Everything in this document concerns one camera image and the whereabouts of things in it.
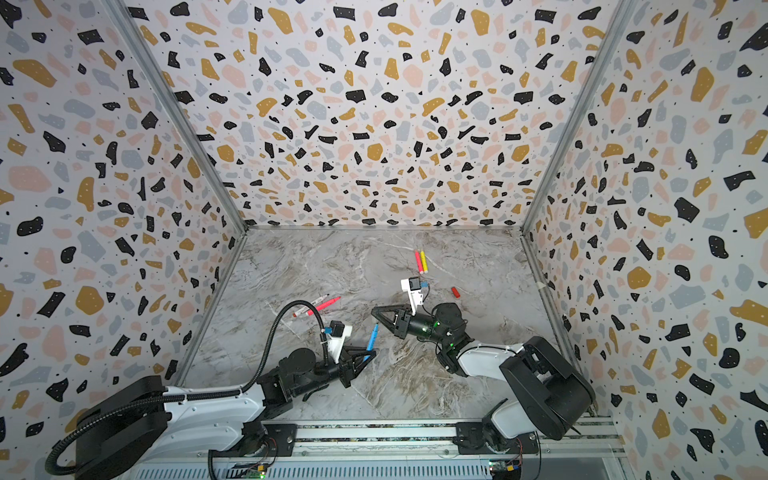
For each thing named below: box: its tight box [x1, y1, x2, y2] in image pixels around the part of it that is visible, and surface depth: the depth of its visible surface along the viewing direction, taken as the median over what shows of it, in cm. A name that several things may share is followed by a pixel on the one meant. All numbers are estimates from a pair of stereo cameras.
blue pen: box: [366, 323, 379, 352], surface depth 76 cm
